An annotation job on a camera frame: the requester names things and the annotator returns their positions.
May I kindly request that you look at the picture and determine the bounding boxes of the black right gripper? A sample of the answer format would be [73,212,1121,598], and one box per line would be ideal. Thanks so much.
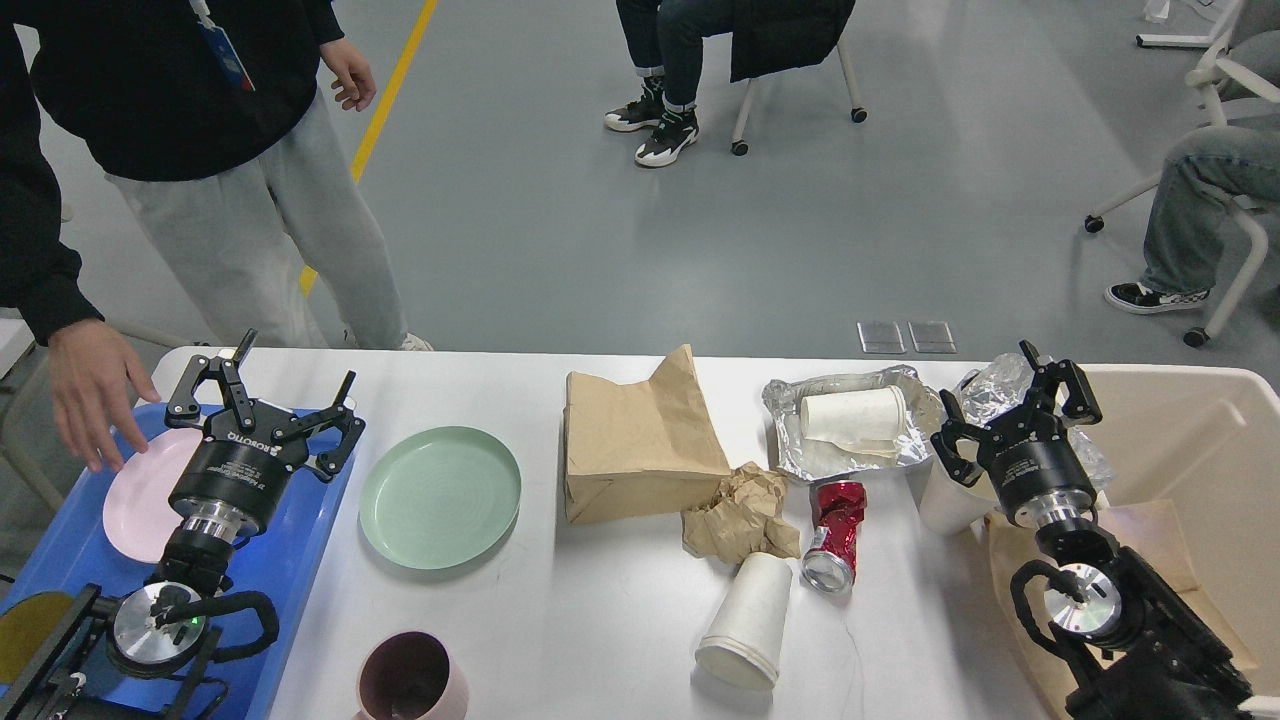
[931,340,1105,528]

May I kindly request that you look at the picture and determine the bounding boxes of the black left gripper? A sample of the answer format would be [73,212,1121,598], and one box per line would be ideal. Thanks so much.
[165,329,367,534]

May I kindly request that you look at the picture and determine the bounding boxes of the green plate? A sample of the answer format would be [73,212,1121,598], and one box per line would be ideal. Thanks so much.
[358,427,522,571]

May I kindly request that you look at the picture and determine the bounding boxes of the pink mug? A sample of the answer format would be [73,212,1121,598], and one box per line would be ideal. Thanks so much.
[355,632,470,719]

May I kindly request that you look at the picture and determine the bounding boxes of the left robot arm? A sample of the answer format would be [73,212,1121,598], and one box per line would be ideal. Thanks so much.
[3,332,366,719]

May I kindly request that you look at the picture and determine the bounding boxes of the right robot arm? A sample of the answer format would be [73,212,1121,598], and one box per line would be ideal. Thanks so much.
[931,341,1252,719]

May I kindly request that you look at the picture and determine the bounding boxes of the standing person's hand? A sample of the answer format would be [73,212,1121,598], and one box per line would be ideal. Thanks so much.
[47,319,161,471]

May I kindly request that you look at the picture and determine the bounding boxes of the crumpled aluminium foil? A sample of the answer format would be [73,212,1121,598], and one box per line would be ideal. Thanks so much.
[954,352,1117,491]

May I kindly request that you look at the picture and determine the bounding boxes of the upright white paper cup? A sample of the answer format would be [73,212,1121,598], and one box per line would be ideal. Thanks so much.
[918,459,998,536]

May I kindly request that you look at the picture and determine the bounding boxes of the floor socket plate right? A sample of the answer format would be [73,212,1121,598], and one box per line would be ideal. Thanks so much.
[908,322,957,354]

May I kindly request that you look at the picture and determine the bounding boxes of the floor socket plate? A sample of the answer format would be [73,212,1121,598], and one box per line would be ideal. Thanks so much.
[908,322,957,354]
[856,322,906,355]

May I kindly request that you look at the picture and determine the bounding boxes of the blue plastic tray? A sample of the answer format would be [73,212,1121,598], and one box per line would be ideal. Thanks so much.
[3,404,355,719]

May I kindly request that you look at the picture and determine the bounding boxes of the pink plate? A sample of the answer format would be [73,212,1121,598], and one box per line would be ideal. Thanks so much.
[102,428,204,565]

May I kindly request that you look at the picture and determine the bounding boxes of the paper cup in foil tray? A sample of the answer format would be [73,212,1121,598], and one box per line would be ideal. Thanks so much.
[800,386,908,454]

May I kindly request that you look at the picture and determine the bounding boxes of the floor socket plate left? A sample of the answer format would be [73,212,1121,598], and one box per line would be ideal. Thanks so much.
[856,322,906,355]

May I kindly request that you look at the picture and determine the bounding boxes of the flat brown paper bag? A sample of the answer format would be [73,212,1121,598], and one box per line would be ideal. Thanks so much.
[983,500,1260,719]

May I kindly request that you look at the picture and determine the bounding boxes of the beige plastic bin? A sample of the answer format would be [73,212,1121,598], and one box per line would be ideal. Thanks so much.
[1085,364,1279,708]

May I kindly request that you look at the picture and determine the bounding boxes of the crushed red can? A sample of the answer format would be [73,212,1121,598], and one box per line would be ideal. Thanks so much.
[801,480,867,594]

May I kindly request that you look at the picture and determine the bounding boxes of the aluminium foil tray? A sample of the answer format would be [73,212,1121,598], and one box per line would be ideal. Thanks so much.
[762,365,943,484]

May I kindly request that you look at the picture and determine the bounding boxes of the crumpled brown paper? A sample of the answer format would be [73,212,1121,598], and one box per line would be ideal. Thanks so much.
[681,462,800,565]

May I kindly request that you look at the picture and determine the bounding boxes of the dark teal cup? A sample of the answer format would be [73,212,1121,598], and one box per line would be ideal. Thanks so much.
[1,591,74,685]

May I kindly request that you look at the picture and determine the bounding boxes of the seated person on right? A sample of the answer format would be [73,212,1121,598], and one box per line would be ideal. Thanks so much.
[1105,113,1279,315]

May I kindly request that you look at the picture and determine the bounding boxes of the standing person grey trousers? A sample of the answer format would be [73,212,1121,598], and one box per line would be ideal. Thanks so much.
[3,1,428,351]

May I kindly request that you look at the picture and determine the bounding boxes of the lying white paper cup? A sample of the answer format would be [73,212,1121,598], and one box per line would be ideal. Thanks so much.
[694,552,794,692]

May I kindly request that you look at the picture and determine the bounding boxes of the large brown paper bag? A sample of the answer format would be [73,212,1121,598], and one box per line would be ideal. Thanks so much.
[564,345,731,524]

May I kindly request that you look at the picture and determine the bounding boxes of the white office chair right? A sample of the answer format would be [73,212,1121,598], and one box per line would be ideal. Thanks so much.
[1083,1,1277,347]

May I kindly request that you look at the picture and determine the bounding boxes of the chair under middle person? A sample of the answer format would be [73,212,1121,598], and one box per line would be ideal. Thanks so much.
[730,29,869,158]

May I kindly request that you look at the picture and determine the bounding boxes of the seated person dark jeans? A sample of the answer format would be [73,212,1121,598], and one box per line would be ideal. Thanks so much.
[604,0,859,169]

